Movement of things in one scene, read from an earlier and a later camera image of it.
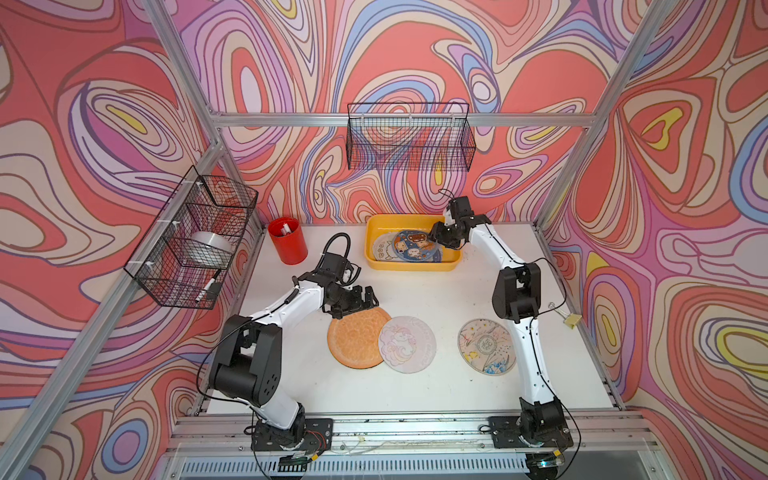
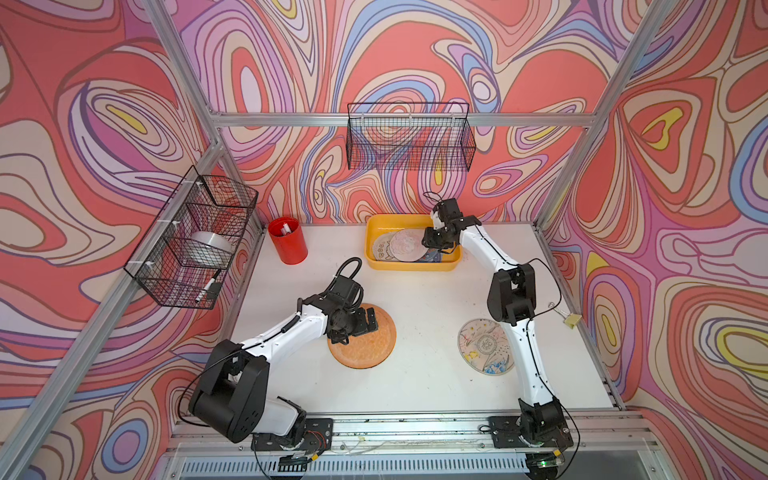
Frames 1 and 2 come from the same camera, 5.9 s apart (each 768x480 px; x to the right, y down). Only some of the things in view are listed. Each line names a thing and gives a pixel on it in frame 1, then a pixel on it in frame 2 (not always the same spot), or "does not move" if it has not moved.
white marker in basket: x=207 y=287 does not move
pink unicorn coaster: x=407 y=344 -> x=406 y=245
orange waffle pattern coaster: x=354 y=338 does not move
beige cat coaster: x=383 y=247 does not move
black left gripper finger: x=370 y=300 -> x=365 y=324
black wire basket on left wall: x=185 y=258 does not move
